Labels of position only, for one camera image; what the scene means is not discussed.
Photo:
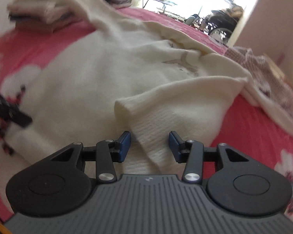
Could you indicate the grey office chair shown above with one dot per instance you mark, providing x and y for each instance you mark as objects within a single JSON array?
[{"x": 194, "y": 19}]

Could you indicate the white knit sweater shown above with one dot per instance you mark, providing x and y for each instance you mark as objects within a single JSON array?
[{"x": 107, "y": 78}]

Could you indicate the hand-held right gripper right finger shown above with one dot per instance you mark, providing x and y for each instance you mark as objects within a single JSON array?
[{"x": 174, "y": 146}]

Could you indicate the folding table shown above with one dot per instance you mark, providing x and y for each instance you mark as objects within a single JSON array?
[{"x": 158, "y": 1}]

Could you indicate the black wheelchair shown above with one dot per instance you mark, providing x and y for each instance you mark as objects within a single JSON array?
[{"x": 222, "y": 22}]

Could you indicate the pink floral blanket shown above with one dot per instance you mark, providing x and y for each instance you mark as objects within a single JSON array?
[{"x": 254, "y": 126}]

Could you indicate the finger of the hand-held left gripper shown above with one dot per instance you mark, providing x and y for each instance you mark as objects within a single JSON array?
[{"x": 19, "y": 118}]

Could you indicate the stack of light folded clothes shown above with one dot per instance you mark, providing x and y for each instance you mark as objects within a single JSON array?
[{"x": 39, "y": 9}]

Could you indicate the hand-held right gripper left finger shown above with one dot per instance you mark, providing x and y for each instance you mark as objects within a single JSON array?
[{"x": 125, "y": 146}]

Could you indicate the brown checked knit sweater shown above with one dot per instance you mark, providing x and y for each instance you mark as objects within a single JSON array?
[{"x": 266, "y": 78}]

